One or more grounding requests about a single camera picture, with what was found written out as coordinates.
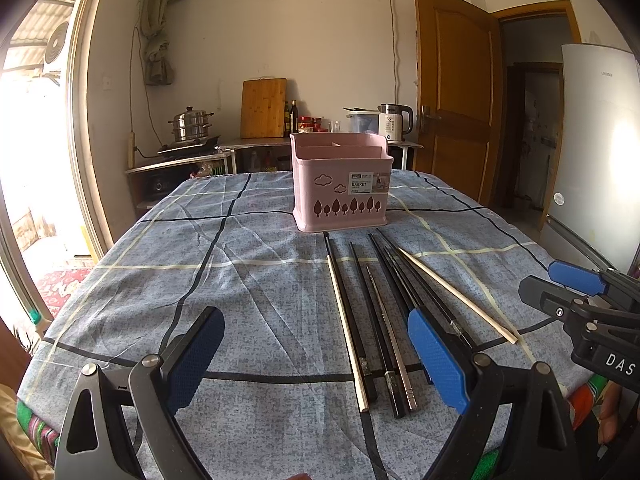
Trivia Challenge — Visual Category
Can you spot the hanging grey cloth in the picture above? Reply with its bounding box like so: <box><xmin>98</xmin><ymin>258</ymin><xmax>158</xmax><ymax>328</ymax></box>
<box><xmin>143</xmin><ymin>34</ymin><xmax>175</xmax><ymax>86</ymax></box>

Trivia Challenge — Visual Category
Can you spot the silver metal chopstick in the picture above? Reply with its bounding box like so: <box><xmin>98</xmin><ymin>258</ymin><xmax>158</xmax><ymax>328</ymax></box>
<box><xmin>366</xmin><ymin>266</ymin><xmax>418</xmax><ymax>412</ymax></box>

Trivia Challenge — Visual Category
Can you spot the low metal shelf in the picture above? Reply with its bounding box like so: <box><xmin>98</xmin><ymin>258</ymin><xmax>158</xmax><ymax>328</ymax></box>
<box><xmin>126</xmin><ymin>152</ymin><xmax>233</xmax><ymax>218</ymax></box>

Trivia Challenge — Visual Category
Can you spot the steel kitchen table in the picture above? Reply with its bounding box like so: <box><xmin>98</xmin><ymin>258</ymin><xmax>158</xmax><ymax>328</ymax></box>
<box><xmin>214</xmin><ymin>136</ymin><xmax>424</xmax><ymax>175</ymax></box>

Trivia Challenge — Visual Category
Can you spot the light wooden chopstick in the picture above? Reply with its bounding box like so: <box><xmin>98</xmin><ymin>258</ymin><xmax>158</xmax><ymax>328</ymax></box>
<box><xmin>326</xmin><ymin>256</ymin><xmax>369</xmax><ymax>413</ymax></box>

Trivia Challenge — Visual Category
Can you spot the brown wooden door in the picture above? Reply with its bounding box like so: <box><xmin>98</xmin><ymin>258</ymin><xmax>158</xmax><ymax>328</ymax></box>
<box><xmin>414</xmin><ymin>0</ymin><xmax>504</xmax><ymax>205</ymax></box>

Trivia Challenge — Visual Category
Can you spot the person's right hand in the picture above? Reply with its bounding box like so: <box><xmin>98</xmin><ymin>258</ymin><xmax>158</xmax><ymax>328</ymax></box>
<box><xmin>598</xmin><ymin>382</ymin><xmax>623</xmax><ymax>444</ymax></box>

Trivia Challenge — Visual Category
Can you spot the white electric kettle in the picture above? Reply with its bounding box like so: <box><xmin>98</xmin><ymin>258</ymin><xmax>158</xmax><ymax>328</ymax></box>
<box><xmin>378</xmin><ymin>103</ymin><xmax>413</xmax><ymax>141</ymax></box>

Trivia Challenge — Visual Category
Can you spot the clear water filter jug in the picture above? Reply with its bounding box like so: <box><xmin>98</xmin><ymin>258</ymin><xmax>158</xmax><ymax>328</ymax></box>
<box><xmin>344</xmin><ymin>107</ymin><xmax>380</xmax><ymax>133</ymax></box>

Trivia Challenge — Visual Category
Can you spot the pale wooden chopstick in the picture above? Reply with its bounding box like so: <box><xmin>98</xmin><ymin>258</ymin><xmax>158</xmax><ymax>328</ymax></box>
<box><xmin>397</xmin><ymin>247</ymin><xmax>518</xmax><ymax>344</ymax></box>

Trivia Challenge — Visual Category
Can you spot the white refrigerator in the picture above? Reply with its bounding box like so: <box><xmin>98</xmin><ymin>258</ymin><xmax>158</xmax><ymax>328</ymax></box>
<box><xmin>540</xmin><ymin>44</ymin><xmax>639</xmax><ymax>273</ymax></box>

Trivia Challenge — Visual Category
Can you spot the dark oil bottle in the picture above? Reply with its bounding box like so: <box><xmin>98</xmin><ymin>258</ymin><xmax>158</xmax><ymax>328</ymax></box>
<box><xmin>290</xmin><ymin>100</ymin><xmax>299</xmax><ymax>133</ymax></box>

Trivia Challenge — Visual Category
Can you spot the blue plaid tablecloth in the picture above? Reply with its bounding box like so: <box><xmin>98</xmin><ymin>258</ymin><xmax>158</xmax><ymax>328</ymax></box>
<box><xmin>18</xmin><ymin>171</ymin><xmax>589</xmax><ymax>479</ymax></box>

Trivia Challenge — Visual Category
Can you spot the black chopstick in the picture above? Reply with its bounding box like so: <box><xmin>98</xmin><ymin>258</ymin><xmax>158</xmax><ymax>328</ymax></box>
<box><xmin>368</xmin><ymin>233</ymin><xmax>434</xmax><ymax>386</ymax></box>
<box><xmin>323</xmin><ymin>232</ymin><xmax>378</xmax><ymax>410</ymax></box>
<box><xmin>349</xmin><ymin>243</ymin><xmax>406</xmax><ymax>418</ymax></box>
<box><xmin>376</xmin><ymin>229</ymin><xmax>475</xmax><ymax>351</ymax></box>

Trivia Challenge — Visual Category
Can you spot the bamboo cutting board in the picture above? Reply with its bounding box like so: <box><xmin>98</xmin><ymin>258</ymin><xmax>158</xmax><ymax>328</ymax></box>
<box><xmin>241</xmin><ymin>78</ymin><xmax>286</xmax><ymax>139</ymax></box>

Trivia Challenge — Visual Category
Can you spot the induction cooker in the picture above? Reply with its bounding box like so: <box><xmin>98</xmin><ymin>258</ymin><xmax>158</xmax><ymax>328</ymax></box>
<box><xmin>157</xmin><ymin>136</ymin><xmax>219</xmax><ymax>157</ymax></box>

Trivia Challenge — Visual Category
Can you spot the steel steamer pot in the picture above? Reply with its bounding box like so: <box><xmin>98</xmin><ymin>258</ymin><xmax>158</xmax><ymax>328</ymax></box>
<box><xmin>169</xmin><ymin>106</ymin><xmax>213</xmax><ymax>142</ymax></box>

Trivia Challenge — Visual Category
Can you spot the red lidded jar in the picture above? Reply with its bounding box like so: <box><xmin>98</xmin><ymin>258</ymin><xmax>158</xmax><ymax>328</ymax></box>
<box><xmin>297</xmin><ymin>116</ymin><xmax>314</xmax><ymax>133</ymax></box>

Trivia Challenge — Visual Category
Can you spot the pink utensil basket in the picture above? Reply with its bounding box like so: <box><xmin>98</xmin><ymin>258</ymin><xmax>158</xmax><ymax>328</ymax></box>
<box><xmin>291</xmin><ymin>132</ymin><xmax>393</xmax><ymax>233</ymax></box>

